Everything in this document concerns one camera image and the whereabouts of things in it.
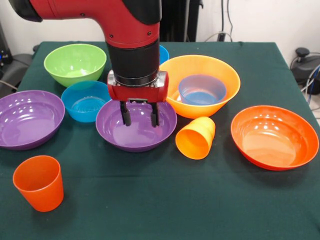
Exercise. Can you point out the black equipment box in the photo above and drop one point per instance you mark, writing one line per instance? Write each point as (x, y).
(4, 50)

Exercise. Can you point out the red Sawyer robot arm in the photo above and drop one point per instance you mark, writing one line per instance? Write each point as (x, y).
(125, 25)

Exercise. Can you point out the small translucent blue bowl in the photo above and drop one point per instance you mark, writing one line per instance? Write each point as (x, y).
(82, 107)
(202, 92)

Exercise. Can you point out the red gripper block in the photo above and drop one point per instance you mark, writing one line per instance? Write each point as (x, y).
(137, 93)

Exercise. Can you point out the large orange bowl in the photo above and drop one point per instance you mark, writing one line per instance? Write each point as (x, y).
(200, 111)

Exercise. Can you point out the red shallow bowl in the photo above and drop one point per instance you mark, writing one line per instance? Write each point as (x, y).
(272, 140)

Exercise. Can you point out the purple bowl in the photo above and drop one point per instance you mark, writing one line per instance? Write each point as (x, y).
(140, 137)
(27, 120)

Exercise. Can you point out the green bowl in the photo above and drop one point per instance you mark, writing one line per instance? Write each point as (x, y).
(72, 62)

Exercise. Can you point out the dark green tablecloth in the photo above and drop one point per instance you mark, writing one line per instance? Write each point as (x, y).
(150, 187)

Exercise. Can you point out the red cup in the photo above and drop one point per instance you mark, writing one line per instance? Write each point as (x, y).
(40, 190)

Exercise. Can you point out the orange cup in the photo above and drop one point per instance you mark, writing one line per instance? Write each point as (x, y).
(195, 142)

